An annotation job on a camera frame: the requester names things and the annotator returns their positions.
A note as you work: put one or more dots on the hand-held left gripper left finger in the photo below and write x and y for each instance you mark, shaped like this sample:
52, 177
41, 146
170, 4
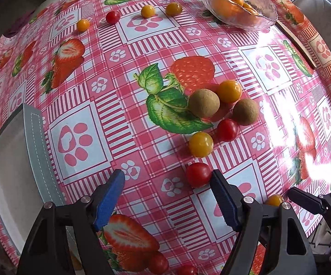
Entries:
108, 200

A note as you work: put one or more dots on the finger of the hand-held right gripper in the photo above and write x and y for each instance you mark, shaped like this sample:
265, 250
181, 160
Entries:
305, 199

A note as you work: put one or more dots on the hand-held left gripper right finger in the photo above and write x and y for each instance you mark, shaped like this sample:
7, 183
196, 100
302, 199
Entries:
225, 200

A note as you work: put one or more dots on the brown longan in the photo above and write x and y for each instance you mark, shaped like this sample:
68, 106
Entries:
245, 112
204, 103

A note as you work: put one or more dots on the white tray with grey rim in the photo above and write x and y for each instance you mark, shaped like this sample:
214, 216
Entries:
10, 177

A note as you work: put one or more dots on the strawberry print pink tablecloth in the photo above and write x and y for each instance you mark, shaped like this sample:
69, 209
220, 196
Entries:
142, 174

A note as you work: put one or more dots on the brown wooden strip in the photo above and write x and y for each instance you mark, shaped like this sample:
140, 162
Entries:
297, 44

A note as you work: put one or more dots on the white chair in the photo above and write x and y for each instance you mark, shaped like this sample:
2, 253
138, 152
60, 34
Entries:
317, 8

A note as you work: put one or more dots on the clear glass bowl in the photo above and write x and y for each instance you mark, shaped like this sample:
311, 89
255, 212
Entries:
264, 8

